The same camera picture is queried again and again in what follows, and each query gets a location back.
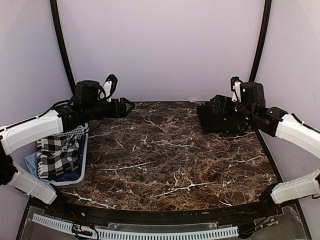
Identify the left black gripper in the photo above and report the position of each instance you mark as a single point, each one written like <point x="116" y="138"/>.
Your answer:
<point x="122" y="112"/>

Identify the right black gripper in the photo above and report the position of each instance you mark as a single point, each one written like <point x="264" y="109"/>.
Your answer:
<point x="225" y="111"/>

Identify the black white plaid shirt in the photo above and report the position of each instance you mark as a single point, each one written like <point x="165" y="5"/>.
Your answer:
<point x="56" y="155"/>

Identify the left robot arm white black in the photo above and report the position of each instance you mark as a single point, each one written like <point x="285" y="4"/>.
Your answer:
<point x="89" y="102"/>

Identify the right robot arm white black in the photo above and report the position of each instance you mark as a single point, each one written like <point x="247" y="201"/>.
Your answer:
<point x="247" y="108"/>

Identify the folded black shirt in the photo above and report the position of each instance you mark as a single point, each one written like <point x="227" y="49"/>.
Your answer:
<point x="217" y="123"/>

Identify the grey plastic laundry basket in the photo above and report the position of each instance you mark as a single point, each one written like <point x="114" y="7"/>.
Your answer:
<point x="78" y="132"/>

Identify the blue plaid shirt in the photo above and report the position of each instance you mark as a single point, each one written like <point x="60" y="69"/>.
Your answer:
<point x="75" y="174"/>

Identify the light blue shirt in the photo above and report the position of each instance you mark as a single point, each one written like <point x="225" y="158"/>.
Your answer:
<point x="32" y="164"/>

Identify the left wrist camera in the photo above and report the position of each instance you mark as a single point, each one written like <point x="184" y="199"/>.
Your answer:
<point x="109" y="86"/>

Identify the right black frame post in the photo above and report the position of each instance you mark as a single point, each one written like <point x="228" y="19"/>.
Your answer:
<point x="261" y="40"/>

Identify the black frame post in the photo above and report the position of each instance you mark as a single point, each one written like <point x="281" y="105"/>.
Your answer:
<point x="61" y="44"/>
<point x="261" y="40"/>

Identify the black front rail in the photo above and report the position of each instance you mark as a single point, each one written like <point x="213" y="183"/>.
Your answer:
<point x="78" y="208"/>

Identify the left black frame post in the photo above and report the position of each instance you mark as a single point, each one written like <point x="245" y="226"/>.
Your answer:
<point x="61" y="44"/>

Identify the grey slotted cable duct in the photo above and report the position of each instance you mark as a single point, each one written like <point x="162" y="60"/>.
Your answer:
<point x="68" y="227"/>

